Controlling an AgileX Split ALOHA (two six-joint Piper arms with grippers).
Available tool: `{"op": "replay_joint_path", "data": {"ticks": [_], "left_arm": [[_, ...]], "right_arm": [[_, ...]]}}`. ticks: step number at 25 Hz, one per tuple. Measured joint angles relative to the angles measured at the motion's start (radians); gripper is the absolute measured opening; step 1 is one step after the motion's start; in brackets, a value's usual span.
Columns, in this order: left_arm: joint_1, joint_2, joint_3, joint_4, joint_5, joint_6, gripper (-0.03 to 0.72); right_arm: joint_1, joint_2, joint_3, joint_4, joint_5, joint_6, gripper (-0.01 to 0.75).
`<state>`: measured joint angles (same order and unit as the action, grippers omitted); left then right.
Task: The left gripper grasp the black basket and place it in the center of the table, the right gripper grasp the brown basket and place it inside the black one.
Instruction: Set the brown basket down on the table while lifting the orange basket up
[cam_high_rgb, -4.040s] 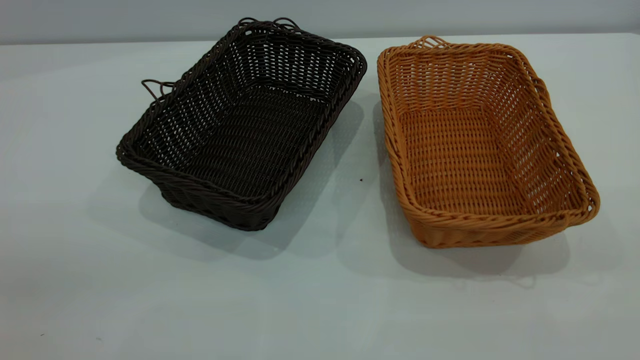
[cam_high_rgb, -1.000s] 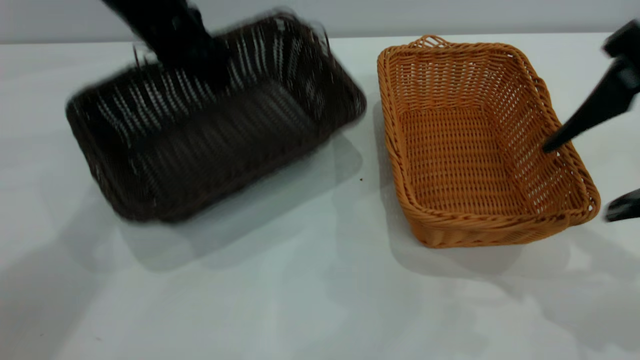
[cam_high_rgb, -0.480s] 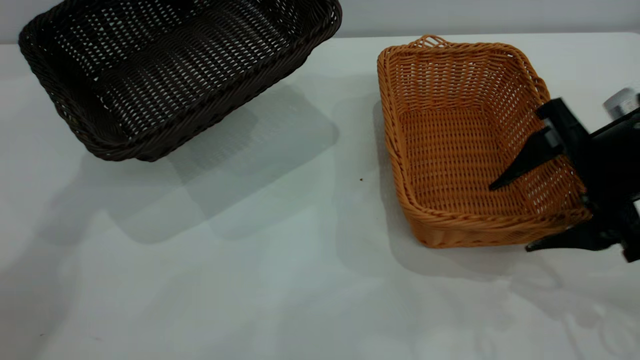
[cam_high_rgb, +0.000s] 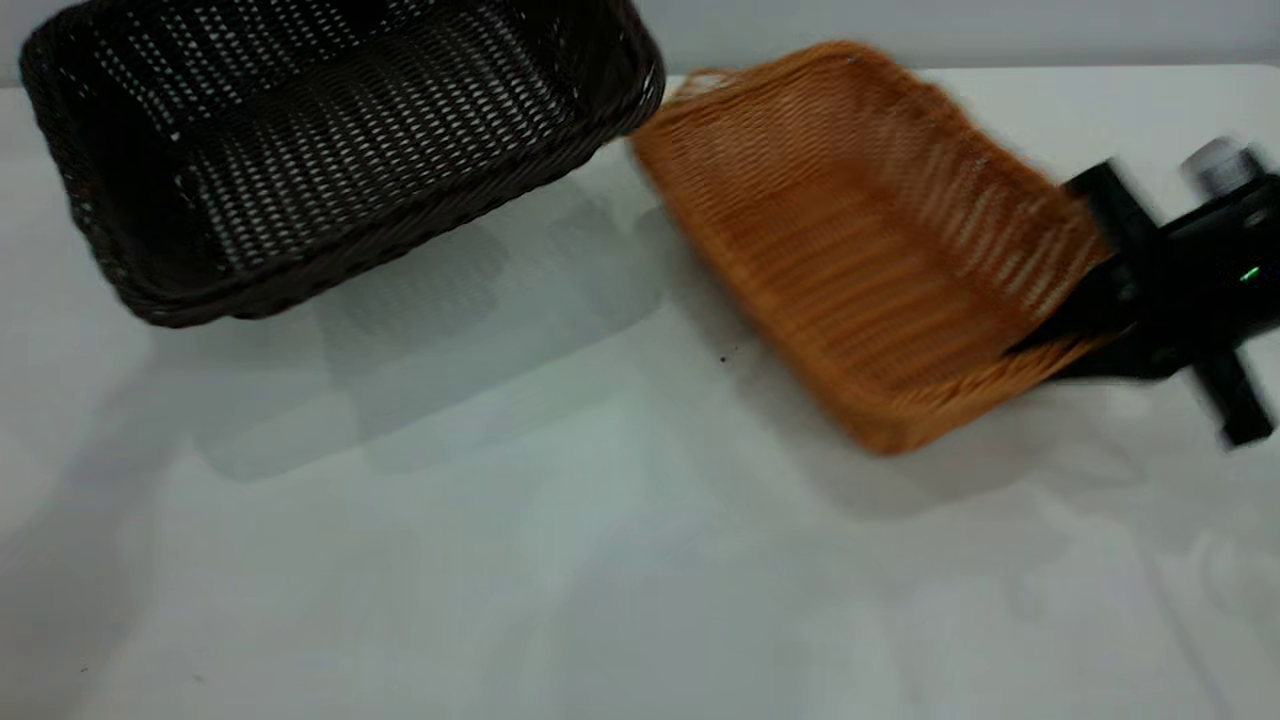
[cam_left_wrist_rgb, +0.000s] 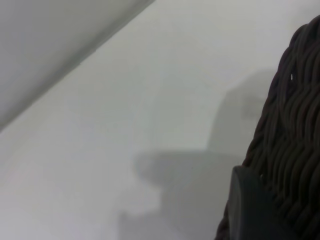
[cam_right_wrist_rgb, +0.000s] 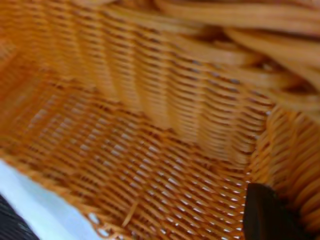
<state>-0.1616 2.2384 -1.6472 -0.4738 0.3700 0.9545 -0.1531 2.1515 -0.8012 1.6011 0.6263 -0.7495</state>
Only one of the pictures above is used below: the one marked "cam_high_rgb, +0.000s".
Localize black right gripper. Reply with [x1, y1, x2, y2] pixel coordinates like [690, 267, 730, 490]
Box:
[1008, 160, 1280, 448]

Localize orange woven basket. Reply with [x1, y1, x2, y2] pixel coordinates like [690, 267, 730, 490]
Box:
[628, 40, 1136, 457]

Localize black woven basket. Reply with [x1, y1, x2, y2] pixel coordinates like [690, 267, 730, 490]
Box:
[18, 0, 667, 329]

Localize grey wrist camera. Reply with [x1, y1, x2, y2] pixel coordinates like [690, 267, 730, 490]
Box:
[1180, 136, 1273, 201]

